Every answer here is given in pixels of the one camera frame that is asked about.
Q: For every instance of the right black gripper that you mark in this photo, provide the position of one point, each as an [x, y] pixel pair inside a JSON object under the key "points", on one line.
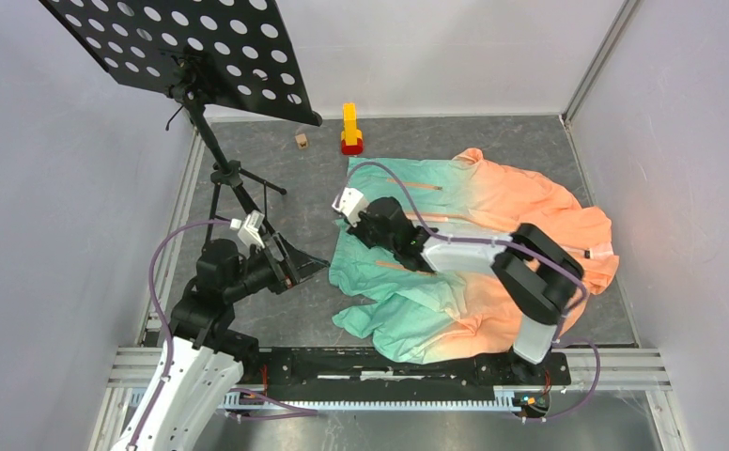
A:
{"points": [[357, 230]]}

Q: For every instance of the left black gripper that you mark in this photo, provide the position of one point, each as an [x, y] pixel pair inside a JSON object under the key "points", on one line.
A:
{"points": [[293, 267]]}

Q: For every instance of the green and orange jacket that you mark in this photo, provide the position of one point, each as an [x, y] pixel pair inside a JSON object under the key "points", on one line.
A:
{"points": [[425, 318]]}

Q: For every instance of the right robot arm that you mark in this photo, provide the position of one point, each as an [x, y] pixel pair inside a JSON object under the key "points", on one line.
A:
{"points": [[539, 276]]}

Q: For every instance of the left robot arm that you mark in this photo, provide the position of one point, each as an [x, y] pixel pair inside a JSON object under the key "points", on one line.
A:
{"points": [[204, 359]]}

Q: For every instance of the red cylinder block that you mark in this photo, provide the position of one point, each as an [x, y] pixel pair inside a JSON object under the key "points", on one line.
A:
{"points": [[348, 149]]}

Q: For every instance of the yellow block tower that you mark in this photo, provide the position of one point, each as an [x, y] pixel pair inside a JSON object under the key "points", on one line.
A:
{"points": [[351, 133]]}

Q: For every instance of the small wooden cube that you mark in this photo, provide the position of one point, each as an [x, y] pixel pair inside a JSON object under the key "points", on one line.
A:
{"points": [[302, 141]]}

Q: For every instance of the black perforated music stand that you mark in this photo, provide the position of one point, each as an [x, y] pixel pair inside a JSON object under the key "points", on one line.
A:
{"points": [[235, 54]]}

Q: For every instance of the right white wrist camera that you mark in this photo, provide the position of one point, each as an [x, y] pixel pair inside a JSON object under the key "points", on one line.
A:
{"points": [[349, 204]]}

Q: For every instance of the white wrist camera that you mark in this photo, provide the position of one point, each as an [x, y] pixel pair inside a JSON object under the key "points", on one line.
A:
{"points": [[349, 204], [248, 229]]}

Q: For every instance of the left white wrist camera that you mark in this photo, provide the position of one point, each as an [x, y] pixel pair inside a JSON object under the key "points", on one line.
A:
{"points": [[248, 229]]}

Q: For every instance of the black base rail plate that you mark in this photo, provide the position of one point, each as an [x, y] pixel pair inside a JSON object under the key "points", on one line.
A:
{"points": [[362, 374]]}

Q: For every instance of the white toothed cable duct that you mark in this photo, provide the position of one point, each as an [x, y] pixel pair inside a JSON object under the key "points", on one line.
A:
{"points": [[499, 402]]}

